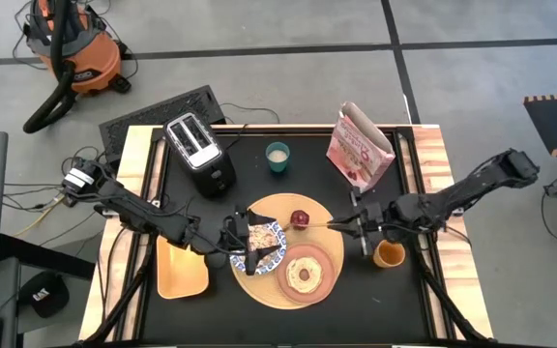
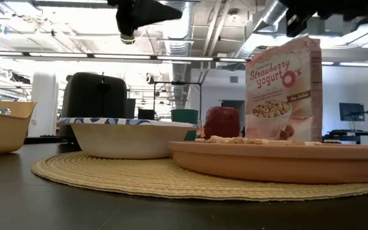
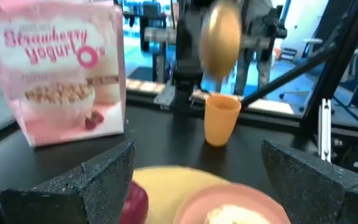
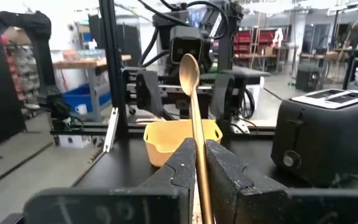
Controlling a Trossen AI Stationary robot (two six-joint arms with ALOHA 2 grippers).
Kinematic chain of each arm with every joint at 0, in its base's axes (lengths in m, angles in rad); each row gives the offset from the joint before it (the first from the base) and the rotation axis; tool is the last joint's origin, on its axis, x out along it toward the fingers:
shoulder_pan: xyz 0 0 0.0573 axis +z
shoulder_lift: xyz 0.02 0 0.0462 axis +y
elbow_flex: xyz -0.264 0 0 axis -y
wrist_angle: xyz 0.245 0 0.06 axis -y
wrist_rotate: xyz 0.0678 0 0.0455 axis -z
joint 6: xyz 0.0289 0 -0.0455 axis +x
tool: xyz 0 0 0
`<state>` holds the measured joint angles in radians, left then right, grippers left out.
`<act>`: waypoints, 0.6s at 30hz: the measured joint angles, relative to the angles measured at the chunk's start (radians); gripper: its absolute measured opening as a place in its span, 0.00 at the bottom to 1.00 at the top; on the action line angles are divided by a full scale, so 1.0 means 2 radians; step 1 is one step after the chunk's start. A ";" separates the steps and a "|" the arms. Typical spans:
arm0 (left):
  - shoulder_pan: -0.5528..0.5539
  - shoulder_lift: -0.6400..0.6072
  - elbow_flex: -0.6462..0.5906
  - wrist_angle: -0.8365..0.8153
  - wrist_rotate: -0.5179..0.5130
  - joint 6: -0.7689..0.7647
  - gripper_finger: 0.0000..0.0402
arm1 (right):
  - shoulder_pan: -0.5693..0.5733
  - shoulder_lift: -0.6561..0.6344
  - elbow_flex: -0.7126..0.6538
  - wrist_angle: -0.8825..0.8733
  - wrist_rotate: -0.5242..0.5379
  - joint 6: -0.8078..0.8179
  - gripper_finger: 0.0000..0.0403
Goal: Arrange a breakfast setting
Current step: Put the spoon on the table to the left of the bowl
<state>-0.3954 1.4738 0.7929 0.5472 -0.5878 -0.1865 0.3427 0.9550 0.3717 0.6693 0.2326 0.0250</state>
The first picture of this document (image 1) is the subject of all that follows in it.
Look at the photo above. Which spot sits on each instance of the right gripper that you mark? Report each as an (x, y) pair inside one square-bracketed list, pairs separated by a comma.
[(375, 220)]

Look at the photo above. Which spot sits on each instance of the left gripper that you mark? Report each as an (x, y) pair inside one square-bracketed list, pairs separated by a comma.
[(249, 237)]

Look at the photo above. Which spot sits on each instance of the blue patterned paper bowl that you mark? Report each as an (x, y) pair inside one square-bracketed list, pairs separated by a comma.
[(271, 263)]

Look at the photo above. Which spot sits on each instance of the red apple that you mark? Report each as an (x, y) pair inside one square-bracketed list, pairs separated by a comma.
[(300, 219)]

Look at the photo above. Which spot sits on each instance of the bagel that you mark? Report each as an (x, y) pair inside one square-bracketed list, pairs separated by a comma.
[(302, 275)]

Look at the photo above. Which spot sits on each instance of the pink cereal box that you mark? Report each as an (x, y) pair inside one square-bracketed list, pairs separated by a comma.
[(358, 150)]

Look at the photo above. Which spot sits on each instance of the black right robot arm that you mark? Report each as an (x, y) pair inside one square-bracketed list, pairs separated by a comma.
[(467, 191)]

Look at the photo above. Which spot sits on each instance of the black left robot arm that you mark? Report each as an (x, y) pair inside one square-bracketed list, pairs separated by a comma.
[(138, 212)]

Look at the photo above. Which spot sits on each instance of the cereal flakes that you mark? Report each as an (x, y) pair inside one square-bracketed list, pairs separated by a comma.
[(264, 237)]

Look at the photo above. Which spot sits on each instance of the round wooden board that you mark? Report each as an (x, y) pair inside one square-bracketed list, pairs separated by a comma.
[(317, 237)]

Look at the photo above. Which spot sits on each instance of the orange cup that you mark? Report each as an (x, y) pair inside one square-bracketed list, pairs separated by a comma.
[(389, 255)]

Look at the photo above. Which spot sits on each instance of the terracotta plate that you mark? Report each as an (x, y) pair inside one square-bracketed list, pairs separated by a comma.
[(329, 285)]

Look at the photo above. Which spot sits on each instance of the green cup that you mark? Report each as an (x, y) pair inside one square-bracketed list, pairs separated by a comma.
[(277, 162)]

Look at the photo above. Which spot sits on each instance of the yellow plastic tray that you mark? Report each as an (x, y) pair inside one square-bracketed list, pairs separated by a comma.
[(182, 275)]

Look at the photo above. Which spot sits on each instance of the black toaster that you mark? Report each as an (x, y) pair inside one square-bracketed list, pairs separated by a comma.
[(201, 150)]

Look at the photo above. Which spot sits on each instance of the black perforated floor mat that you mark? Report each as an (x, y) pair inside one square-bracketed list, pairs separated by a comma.
[(133, 123)]

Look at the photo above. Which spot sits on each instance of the black cap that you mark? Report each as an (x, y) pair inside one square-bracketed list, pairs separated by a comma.
[(44, 294)]

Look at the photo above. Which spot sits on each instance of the orange shop vacuum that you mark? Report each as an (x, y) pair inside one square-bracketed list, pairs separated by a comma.
[(92, 55)]

